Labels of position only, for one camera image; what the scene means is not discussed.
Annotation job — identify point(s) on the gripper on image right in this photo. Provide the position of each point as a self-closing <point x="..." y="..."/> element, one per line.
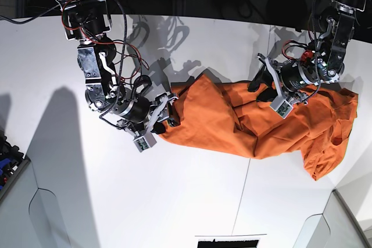
<point x="286" y="79"/>

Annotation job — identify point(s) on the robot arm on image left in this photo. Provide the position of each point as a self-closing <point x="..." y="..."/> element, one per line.
<point x="101" y="60"/>

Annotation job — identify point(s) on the black slot plate bottom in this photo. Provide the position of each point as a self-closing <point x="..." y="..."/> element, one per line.
<point x="229" y="241"/>

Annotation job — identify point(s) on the grey panel bottom right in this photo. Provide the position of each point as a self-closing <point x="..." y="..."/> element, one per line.
<point x="335" y="227"/>

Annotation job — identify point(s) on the orange t-shirt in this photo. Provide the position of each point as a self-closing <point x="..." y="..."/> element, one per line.
<point x="227" y="118"/>

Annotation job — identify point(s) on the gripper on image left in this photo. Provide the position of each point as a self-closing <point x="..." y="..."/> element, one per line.
<point x="141" y="116"/>

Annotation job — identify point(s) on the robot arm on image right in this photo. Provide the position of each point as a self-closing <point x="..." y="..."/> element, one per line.
<point x="332" y="24"/>

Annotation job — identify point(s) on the grey panel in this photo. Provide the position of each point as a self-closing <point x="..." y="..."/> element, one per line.
<point x="30" y="215"/>
<point x="335" y="227"/>

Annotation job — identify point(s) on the round black stool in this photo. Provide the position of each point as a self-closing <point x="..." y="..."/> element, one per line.
<point x="287" y="13"/>

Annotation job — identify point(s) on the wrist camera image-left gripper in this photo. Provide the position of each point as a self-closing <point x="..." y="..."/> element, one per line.
<point x="145" y="141"/>

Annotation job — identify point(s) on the blue black items bin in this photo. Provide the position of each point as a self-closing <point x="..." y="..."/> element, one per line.
<point x="11" y="159"/>

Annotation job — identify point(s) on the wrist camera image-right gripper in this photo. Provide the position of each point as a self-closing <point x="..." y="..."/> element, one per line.
<point x="281" y="108"/>

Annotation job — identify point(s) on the grey panel bottom left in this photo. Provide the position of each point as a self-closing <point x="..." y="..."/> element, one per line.
<point x="30" y="215"/>

